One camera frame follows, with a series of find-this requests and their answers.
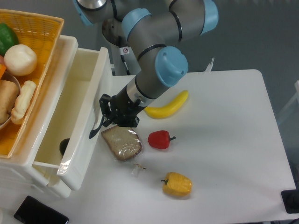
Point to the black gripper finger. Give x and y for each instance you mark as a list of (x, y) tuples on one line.
[(109, 121), (105, 105)]

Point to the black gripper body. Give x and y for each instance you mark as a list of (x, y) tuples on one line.
[(124, 110)]

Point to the white drawer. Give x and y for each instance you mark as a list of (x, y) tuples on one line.
[(76, 114)]

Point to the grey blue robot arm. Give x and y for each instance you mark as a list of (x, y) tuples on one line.
[(162, 65)]

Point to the white drawer cabinet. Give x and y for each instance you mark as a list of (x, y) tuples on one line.
[(21, 172)]

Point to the bread slice in plastic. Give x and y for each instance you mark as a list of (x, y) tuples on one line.
[(126, 147)]

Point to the yellow toy banana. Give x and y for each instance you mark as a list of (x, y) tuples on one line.
[(169, 109)]

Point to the red toy bell pepper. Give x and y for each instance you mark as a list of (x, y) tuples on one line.
[(160, 139)]

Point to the beige toy pastry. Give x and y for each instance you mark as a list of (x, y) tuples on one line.
[(22, 102)]

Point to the yellow toy bell pepper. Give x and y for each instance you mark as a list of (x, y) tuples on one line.
[(176, 184)]

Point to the orange woven basket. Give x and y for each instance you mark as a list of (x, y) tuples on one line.
[(39, 32)]

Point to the white round toy bun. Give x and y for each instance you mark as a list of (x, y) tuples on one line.
[(20, 60)]

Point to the brown toy bread roll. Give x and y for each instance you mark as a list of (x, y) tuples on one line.
[(8, 94)]

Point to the grey bowl in basket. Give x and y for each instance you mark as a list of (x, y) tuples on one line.
[(11, 78)]

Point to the orange toy carrot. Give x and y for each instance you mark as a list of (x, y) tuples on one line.
[(2, 70)]

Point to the green toy pepper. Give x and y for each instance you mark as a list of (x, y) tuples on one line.
[(8, 38)]

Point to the black smartphone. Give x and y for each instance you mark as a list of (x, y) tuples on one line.
[(32, 211)]

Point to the black device at edge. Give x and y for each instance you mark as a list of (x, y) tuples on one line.
[(291, 200)]

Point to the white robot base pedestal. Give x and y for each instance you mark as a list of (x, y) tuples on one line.
[(124, 60)]

